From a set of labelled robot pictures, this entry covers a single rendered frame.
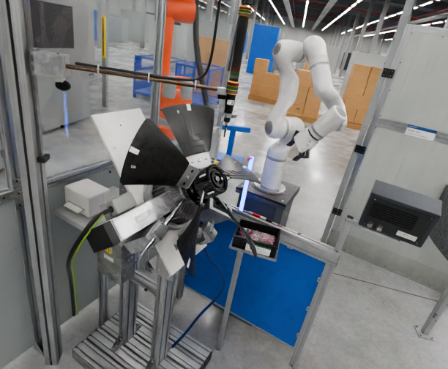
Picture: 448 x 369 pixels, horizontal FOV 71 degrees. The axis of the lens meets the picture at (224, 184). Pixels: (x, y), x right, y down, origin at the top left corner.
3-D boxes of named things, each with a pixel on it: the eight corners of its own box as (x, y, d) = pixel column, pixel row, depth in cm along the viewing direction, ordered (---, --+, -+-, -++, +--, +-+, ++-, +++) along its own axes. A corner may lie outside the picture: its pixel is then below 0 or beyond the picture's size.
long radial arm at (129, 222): (151, 198, 127) (170, 189, 120) (159, 215, 127) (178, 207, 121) (91, 228, 103) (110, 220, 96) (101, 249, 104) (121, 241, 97)
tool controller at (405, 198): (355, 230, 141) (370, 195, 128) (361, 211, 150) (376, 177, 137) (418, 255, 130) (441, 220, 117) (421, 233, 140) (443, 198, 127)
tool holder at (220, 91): (214, 116, 115) (217, 88, 111) (212, 111, 121) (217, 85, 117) (238, 118, 116) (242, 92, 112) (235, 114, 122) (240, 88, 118)
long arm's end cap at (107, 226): (91, 228, 103) (110, 220, 96) (101, 249, 104) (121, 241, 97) (83, 232, 101) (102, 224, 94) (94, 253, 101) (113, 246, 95)
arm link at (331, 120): (321, 123, 152) (310, 121, 146) (342, 105, 143) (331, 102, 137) (329, 137, 149) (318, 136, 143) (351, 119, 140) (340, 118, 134)
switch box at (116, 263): (112, 261, 155) (112, 224, 146) (135, 274, 149) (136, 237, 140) (96, 271, 148) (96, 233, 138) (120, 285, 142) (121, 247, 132)
